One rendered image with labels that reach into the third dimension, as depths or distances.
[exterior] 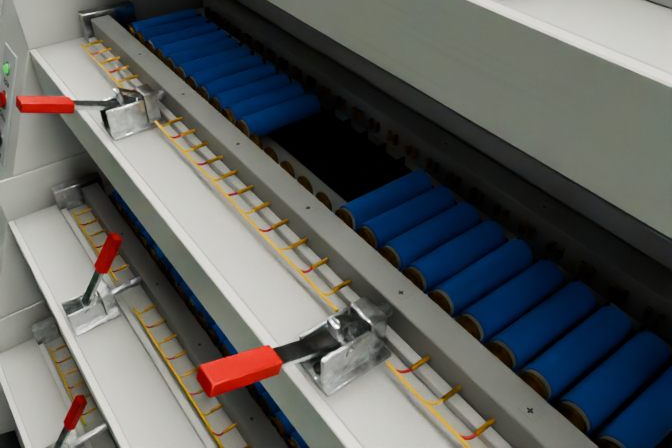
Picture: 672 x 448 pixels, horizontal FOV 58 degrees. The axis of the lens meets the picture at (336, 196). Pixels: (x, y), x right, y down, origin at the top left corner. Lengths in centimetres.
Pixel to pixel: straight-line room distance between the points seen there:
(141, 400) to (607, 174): 41
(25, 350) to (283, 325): 54
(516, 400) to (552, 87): 14
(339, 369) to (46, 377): 54
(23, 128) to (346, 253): 43
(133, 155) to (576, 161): 33
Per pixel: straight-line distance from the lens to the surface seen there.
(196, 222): 39
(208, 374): 26
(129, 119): 48
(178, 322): 54
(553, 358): 31
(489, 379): 29
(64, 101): 47
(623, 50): 21
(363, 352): 30
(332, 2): 29
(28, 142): 69
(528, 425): 28
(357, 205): 37
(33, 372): 81
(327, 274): 34
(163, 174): 44
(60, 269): 65
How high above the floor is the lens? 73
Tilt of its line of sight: 24 degrees down
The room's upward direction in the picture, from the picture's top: 21 degrees clockwise
